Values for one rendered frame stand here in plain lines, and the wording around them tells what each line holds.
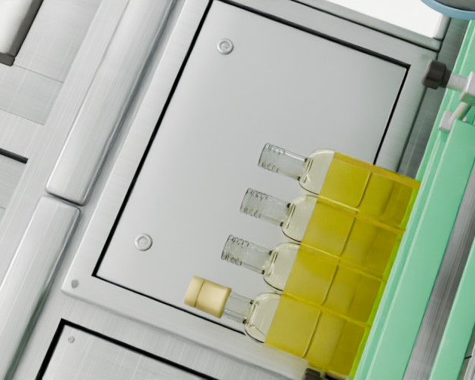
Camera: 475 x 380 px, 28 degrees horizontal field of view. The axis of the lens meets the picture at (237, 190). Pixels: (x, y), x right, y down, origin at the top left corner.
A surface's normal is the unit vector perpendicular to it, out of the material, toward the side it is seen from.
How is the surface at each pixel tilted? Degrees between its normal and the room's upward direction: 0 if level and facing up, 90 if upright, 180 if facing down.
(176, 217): 90
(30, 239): 90
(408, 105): 90
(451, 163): 90
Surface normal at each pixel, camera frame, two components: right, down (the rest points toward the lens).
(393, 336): 0.02, -0.25
